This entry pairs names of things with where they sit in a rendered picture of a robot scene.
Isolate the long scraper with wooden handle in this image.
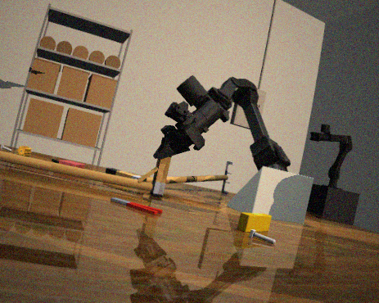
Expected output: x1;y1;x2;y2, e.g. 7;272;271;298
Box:
0;151;172;197

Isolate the red rectangular block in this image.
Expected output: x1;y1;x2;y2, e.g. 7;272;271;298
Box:
58;160;85;169

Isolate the yellow rectangular block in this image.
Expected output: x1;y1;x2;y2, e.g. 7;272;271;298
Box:
237;212;272;232

